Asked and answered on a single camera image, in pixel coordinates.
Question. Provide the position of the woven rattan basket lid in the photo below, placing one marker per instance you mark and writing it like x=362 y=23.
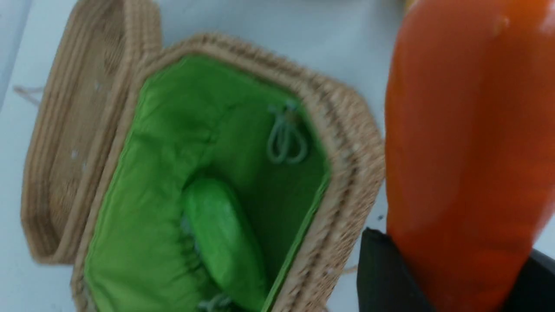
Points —
x=78 y=115

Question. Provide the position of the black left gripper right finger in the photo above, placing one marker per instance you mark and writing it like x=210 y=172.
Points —
x=534 y=290

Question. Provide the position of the orange carrot with green leaves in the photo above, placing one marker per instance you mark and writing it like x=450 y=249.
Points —
x=470 y=127

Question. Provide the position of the woven rattan basket green lining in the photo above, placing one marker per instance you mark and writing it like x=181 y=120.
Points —
x=301 y=151

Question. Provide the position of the green cucumber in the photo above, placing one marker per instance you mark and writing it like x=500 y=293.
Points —
x=227 y=245

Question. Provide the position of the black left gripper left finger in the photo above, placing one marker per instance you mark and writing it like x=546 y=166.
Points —
x=384 y=282

